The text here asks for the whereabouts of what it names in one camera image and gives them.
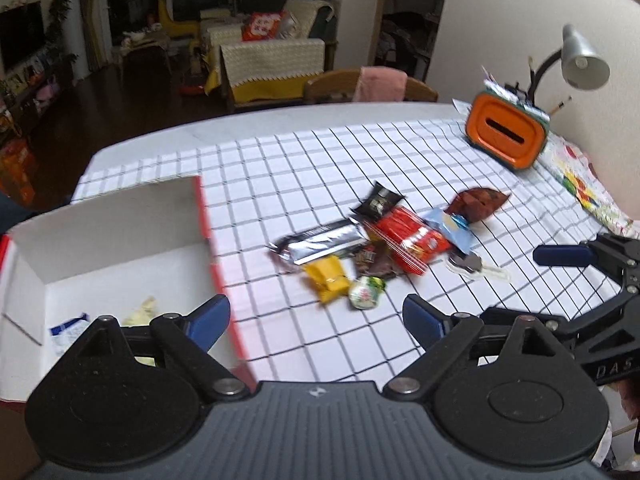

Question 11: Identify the orange green tissue box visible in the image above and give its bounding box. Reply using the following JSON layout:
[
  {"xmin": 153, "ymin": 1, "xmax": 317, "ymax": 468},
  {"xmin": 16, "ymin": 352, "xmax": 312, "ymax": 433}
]
[{"xmin": 465, "ymin": 79, "xmax": 550, "ymax": 171}]

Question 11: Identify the red chip packet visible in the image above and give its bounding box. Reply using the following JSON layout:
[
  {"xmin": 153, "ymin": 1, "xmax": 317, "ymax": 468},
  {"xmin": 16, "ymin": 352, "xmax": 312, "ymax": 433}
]
[{"xmin": 370, "ymin": 206, "xmax": 451, "ymax": 275}]

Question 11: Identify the black small snack packet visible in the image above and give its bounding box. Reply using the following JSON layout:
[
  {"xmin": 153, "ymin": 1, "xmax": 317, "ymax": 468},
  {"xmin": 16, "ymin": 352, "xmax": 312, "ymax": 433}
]
[{"xmin": 352, "ymin": 182, "xmax": 405, "ymax": 222}]

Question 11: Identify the yellow snack packet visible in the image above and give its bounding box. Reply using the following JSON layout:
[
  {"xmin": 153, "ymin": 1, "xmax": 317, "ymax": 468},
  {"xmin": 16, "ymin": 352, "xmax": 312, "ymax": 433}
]
[{"xmin": 303, "ymin": 255, "xmax": 350, "ymax": 304}]

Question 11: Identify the green round candy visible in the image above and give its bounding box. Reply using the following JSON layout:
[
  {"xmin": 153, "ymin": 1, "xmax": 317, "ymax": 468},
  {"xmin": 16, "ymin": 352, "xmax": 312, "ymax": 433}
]
[{"xmin": 348, "ymin": 275, "xmax": 386, "ymax": 310}]

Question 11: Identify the silver foil snack bar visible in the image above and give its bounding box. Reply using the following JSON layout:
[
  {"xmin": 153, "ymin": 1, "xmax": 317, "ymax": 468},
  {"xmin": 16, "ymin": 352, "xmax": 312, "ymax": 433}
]
[{"xmin": 268, "ymin": 219, "xmax": 370, "ymax": 266}]

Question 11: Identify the brown red snack bag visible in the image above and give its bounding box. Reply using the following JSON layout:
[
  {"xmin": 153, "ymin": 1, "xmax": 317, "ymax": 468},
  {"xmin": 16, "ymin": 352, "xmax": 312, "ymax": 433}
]
[{"xmin": 445, "ymin": 188, "xmax": 510, "ymax": 224}]

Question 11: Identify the light blue snack packet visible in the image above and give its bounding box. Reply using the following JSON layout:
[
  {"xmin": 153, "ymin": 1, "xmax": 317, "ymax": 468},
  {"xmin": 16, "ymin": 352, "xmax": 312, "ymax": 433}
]
[{"xmin": 422, "ymin": 209, "xmax": 474, "ymax": 255}]

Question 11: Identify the dark chocolate packet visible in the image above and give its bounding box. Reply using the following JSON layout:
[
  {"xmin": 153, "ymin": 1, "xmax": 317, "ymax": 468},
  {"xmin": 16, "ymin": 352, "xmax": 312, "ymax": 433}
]
[{"xmin": 354, "ymin": 240, "xmax": 399, "ymax": 281}]

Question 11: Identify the red and white cardboard box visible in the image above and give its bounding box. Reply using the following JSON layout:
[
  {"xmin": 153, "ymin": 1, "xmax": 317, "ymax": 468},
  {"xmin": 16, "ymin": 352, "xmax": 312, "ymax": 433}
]
[{"xmin": 0, "ymin": 173, "xmax": 256, "ymax": 406}]

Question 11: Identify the silver desk lamp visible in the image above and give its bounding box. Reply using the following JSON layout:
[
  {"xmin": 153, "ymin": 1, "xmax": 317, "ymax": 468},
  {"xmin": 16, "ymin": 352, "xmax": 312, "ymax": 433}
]
[{"xmin": 526, "ymin": 24, "xmax": 611, "ymax": 104}]

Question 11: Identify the chocolate lollipop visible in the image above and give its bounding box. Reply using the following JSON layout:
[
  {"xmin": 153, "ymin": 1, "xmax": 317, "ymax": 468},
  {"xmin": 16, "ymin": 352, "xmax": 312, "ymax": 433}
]
[{"xmin": 446, "ymin": 252, "xmax": 511, "ymax": 282}]

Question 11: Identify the red cushion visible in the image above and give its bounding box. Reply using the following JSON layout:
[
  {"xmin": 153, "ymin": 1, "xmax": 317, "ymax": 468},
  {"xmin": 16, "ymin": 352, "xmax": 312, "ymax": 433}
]
[{"xmin": 242, "ymin": 12, "xmax": 283, "ymax": 42}]

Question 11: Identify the pale yellow snack wrapper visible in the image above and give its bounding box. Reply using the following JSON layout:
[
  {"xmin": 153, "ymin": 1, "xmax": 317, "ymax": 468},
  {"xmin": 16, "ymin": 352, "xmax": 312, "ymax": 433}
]
[{"xmin": 121, "ymin": 296, "xmax": 161, "ymax": 366}]

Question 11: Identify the wooden chair with pink cloth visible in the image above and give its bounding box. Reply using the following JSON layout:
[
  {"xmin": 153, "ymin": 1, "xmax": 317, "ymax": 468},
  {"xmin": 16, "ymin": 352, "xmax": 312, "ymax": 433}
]
[{"xmin": 303, "ymin": 66, "xmax": 438, "ymax": 104}]

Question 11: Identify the black television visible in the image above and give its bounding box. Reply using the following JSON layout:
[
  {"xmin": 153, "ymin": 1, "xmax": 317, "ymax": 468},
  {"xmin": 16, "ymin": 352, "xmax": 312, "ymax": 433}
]
[{"xmin": 0, "ymin": 1, "xmax": 44, "ymax": 74}]

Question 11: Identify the white grid tablecloth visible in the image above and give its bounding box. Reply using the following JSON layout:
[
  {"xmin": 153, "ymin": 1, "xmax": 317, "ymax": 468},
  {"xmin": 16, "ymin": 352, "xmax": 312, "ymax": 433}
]
[{"xmin": 74, "ymin": 120, "xmax": 617, "ymax": 383}]

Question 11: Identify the beige covered sofa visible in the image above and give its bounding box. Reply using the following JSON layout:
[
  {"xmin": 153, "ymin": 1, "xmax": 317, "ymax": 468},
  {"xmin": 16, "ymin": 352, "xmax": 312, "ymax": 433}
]
[{"xmin": 204, "ymin": 0, "xmax": 337, "ymax": 106}]

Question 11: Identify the blue white snack packet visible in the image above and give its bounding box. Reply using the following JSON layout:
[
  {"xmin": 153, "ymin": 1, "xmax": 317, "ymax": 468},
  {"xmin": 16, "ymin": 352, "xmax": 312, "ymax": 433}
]
[{"xmin": 49, "ymin": 312, "xmax": 90, "ymax": 356}]

